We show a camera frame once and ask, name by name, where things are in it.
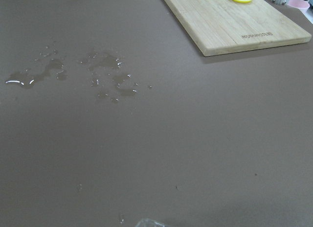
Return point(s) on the clear glass cup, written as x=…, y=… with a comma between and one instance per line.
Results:
x=147, y=222

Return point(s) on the pink plastic cup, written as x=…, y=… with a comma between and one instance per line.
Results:
x=301, y=5

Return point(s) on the bamboo cutting board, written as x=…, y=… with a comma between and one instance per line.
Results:
x=223, y=26

